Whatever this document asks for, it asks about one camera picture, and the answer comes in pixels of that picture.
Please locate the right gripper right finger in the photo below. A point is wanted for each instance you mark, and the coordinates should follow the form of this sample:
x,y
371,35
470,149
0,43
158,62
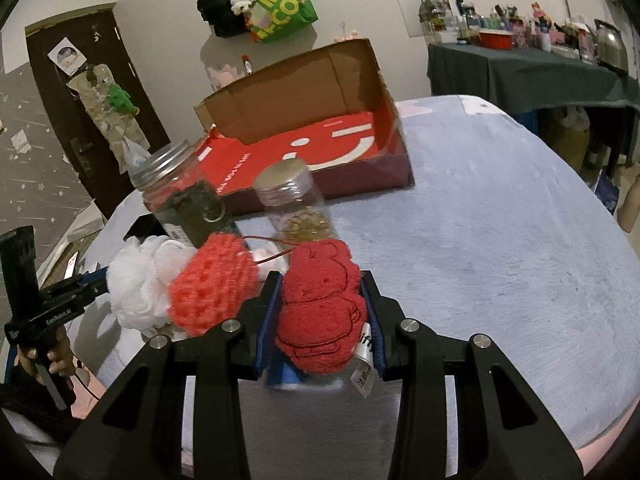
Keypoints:
x,y
504,430

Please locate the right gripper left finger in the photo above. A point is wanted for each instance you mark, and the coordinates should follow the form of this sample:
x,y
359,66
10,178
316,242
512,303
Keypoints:
x,y
135,431

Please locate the white mesh bath pouf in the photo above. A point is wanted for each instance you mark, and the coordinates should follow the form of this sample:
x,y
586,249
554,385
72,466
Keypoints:
x,y
138,281

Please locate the red crochet mesh pouf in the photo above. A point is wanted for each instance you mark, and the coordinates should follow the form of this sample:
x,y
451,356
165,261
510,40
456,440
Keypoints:
x,y
212,287

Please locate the red bear shaped sponge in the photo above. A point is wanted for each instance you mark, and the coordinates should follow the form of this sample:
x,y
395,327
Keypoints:
x,y
322,310

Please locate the person's left hand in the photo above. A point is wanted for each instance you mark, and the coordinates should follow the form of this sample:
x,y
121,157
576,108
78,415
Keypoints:
x,y
60,358

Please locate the plastic bag on door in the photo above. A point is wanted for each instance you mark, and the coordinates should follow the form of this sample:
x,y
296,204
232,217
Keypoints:
x,y
135,156

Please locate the large jar dark contents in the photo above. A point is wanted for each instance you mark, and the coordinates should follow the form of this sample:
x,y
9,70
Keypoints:
x,y
177,193

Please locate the green plush on door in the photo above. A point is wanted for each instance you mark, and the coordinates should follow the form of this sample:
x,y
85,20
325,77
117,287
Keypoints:
x,y
120,99

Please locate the dark wooden door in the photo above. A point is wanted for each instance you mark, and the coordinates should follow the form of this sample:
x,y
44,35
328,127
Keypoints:
x,y
75,58

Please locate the black hanging bag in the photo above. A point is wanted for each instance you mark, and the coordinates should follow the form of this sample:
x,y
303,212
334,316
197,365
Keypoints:
x,y
220,17

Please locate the dark green tablecloth table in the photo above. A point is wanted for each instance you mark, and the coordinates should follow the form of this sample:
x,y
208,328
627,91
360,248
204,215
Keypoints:
x,y
529,84

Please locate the red cardboard box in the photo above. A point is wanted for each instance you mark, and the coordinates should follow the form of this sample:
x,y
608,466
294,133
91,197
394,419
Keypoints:
x,y
329,107

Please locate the small white plush toy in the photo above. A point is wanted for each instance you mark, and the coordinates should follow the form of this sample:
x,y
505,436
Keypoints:
x,y
239,7

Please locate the green tote bag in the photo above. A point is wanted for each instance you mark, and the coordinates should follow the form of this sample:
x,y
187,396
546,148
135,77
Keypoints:
x,y
274,20

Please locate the red bowl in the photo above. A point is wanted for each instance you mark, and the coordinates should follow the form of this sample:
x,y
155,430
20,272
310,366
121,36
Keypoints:
x,y
495,39

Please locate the metal kettle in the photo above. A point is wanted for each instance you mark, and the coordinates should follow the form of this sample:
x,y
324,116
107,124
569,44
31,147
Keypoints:
x,y
610,46

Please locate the pink plush on wall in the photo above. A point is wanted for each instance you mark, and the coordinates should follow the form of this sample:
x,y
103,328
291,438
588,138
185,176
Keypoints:
x,y
222,76

